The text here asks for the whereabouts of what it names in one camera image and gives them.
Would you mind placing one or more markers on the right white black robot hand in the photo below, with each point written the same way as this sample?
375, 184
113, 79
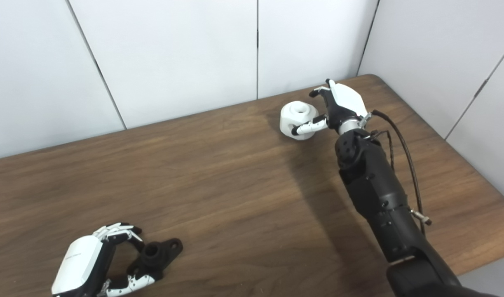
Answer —
346, 103

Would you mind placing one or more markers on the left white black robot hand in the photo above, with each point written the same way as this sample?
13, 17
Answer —
80, 262

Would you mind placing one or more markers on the round white piece with hole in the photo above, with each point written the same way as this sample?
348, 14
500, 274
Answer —
297, 115

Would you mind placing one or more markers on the black flanged holder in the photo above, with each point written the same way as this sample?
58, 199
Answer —
157, 253

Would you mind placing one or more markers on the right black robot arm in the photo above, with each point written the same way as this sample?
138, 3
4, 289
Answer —
379, 194

